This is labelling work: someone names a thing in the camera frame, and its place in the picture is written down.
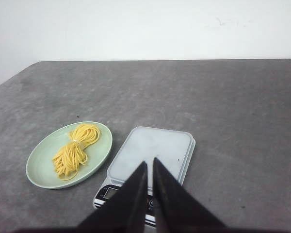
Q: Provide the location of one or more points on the light green oval plate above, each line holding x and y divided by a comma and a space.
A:
40, 168

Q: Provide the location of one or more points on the yellow vermicelli noodle bundle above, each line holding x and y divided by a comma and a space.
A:
72, 155

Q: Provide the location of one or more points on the silver digital kitchen scale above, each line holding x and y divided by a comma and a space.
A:
173, 148

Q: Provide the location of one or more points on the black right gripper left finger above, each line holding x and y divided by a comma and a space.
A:
125, 211

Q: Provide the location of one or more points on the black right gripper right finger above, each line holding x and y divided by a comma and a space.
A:
176, 211

